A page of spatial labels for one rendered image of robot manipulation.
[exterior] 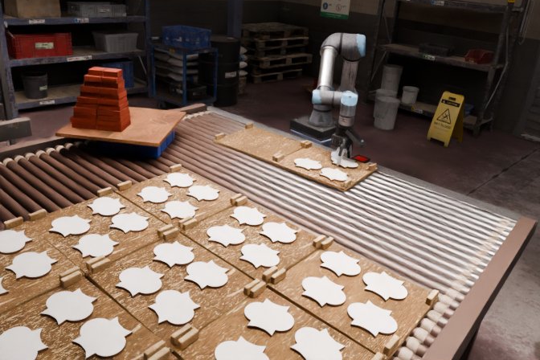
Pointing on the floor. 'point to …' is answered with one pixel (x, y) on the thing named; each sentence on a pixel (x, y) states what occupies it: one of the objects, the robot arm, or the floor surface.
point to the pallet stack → (273, 51)
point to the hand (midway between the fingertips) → (344, 161)
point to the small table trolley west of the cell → (183, 78)
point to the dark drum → (205, 66)
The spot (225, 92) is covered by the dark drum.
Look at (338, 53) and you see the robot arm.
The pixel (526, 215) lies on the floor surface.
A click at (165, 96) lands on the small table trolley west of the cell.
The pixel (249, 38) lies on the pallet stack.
